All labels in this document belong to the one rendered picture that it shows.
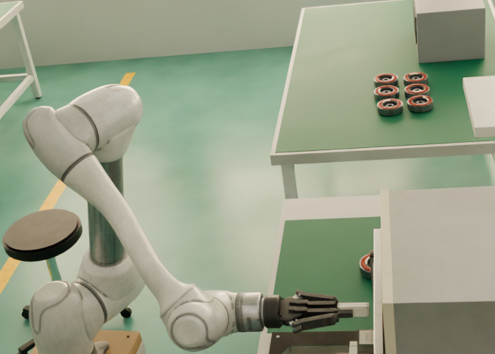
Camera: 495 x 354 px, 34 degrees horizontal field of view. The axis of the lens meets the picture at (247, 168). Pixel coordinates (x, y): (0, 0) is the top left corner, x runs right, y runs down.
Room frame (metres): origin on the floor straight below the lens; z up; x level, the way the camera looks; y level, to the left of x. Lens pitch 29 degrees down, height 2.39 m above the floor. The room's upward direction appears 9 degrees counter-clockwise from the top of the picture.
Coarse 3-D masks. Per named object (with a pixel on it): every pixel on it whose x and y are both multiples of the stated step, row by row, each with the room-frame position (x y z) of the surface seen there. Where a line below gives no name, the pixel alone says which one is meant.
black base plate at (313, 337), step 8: (272, 336) 1.88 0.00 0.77; (280, 336) 1.87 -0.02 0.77; (288, 336) 1.87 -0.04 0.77; (296, 336) 1.86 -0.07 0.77; (304, 336) 1.85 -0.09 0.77; (312, 336) 1.85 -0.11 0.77; (320, 336) 1.84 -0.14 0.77; (328, 336) 1.84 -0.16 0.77; (336, 336) 1.83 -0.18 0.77; (344, 336) 1.83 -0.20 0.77; (352, 336) 1.82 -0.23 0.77; (272, 344) 1.84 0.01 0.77; (280, 344) 1.84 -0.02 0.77; (288, 344) 1.83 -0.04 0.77; (296, 344) 1.82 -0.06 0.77; (304, 344) 1.82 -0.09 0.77; (312, 344) 1.81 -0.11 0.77; (320, 344) 1.81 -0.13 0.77; (328, 344) 1.80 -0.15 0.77; (336, 344) 1.80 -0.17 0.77; (344, 344) 1.79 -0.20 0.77; (272, 352) 1.81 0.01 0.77; (280, 352) 1.80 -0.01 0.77
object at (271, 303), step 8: (272, 296) 1.49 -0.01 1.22; (280, 296) 1.50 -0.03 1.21; (264, 304) 1.47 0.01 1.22; (272, 304) 1.47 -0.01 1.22; (280, 304) 1.48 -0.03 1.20; (288, 304) 1.49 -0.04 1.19; (264, 312) 1.46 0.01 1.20; (272, 312) 1.45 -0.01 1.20; (280, 312) 1.46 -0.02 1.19; (288, 312) 1.46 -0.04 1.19; (296, 312) 1.45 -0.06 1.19; (264, 320) 1.45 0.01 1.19; (272, 320) 1.45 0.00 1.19; (280, 320) 1.44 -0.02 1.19; (288, 320) 1.43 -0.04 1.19
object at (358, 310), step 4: (340, 308) 1.44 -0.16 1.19; (344, 308) 1.44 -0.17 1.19; (348, 308) 1.44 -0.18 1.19; (352, 308) 1.44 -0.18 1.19; (356, 308) 1.44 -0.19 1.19; (360, 308) 1.43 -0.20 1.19; (364, 308) 1.43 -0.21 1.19; (368, 308) 1.43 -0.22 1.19; (356, 312) 1.44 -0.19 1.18; (360, 312) 1.43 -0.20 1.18; (364, 312) 1.43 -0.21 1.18; (368, 312) 1.43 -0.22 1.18
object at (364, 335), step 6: (360, 330) 1.67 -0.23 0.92; (366, 330) 1.67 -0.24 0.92; (372, 330) 1.66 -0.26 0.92; (360, 336) 1.65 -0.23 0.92; (366, 336) 1.64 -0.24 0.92; (372, 336) 1.64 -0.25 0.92; (354, 342) 1.67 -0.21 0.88; (360, 342) 1.63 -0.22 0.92; (366, 342) 1.62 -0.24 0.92; (372, 342) 1.62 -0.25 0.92
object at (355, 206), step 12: (288, 204) 2.63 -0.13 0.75; (300, 204) 2.61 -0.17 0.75; (312, 204) 2.60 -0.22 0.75; (324, 204) 2.59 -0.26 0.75; (336, 204) 2.58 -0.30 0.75; (348, 204) 2.56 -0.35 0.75; (360, 204) 2.55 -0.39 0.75; (372, 204) 2.54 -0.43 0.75; (288, 216) 2.54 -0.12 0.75; (300, 216) 2.53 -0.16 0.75; (312, 216) 2.52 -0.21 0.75; (324, 216) 2.50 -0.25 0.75; (336, 216) 2.49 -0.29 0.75; (348, 216) 2.48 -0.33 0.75; (360, 216) 2.47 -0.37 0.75; (276, 240) 2.40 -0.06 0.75; (276, 252) 2.33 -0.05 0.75; (276, 264) 2.26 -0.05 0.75; (264, 336) 1.91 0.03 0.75; (264, 348) 1.86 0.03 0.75
